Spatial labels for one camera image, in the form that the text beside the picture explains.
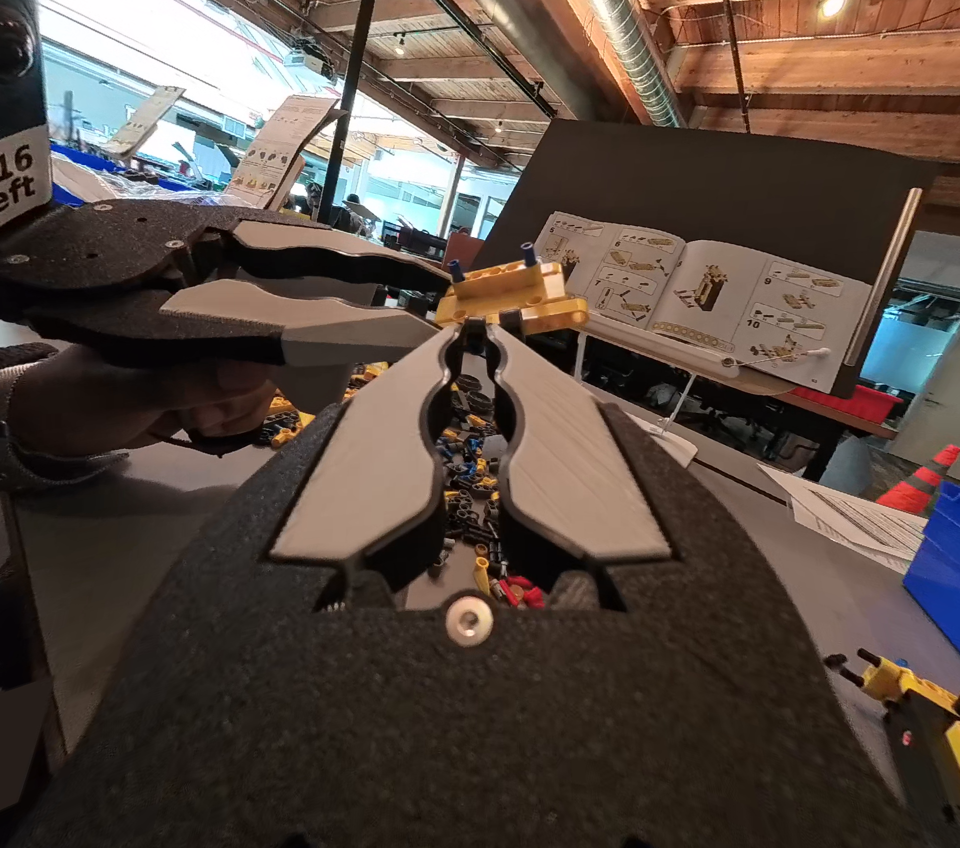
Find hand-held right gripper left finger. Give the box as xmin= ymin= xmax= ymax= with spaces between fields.
xmin=267 ymin=326 xmax=461 ymax=564

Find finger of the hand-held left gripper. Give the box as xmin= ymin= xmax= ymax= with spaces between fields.
xmin=159 ymin=279 xmax=442 ymax=415
xmin=191 ymin=218 xmax=455 ymax=301

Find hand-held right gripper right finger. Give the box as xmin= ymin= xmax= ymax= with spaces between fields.
xmin=484 ymin=324 xmax=674 ymax=565

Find white book stand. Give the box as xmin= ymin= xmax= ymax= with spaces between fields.
xmin=573 ymin=311 xmax=834 ymax=470

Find yellow brick assembly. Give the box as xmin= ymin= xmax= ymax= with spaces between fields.
xmin=435 ymin=242 xmax=592 ymax=342

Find instruction booklet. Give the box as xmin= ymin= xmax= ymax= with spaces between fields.
xmin=528 ymin=212 xmax=875 ymax=395

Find person's left hand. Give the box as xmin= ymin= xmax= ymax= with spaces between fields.
xmin=9 ymin=345 xmax=280 ymax=468

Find cardboard instruction sign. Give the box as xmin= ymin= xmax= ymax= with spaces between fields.
xmin=225 ymin=96 xmax=346 ymax=211
xmin=105 ymin=86 xmax=185 ymax=159

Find pile of small bricks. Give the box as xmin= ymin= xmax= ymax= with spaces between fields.
xmin=255 ymin=360 xmax=549 ymax=610

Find printed paper sheets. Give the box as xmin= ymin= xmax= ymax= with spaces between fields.
xmin=757 ymin=461 xmax=931 ymax=575

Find red plastic bin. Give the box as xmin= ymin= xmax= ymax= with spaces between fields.
xmin=791 ymin=383 xmax=905 ymax=425

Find black backboard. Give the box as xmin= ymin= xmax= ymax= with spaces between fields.
xmin=466 ymin=119 xmax=942 ymax=400

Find orange traffic cone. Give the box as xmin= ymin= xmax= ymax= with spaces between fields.
xmin=876 ymin=444 xmax=960 ymax=515

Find silver metal bar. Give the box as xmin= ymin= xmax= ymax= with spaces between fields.
xmin=843 ymin=188 xmax=925 ymax=369

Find blue bin with tag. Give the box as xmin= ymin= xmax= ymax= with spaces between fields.
xmin=902 ymin=480 xmax=960 ymax=631

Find yellow and black brick model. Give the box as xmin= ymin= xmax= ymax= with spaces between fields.
xmin=825 ymin=649 xmax=960 ymax=800

